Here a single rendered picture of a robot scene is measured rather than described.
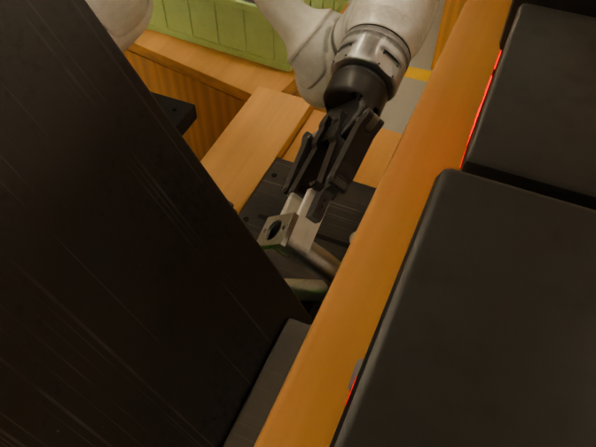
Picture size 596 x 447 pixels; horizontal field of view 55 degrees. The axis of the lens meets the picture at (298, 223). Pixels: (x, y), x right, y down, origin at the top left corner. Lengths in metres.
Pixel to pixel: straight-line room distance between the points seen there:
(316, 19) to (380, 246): 0.67
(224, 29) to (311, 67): 0.79
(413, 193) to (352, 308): 0.07
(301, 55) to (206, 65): 0.79
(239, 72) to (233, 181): 0.52
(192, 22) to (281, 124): 0.54
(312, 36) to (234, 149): 0.42
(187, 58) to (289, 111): 0.47
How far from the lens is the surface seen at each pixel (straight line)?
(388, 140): 1.28
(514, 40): 0.29
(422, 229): 0.16
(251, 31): 1.60
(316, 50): 0.87
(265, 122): 1.28
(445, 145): 0.30
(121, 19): 1.31
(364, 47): 0.73
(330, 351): 0.22
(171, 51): 1.72
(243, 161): 1.20
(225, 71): 1.62
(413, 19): 0.77
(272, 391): 0.54
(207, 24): 1.68
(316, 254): 0.65
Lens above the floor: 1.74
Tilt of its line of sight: 51 degrees down
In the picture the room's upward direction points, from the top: straight up
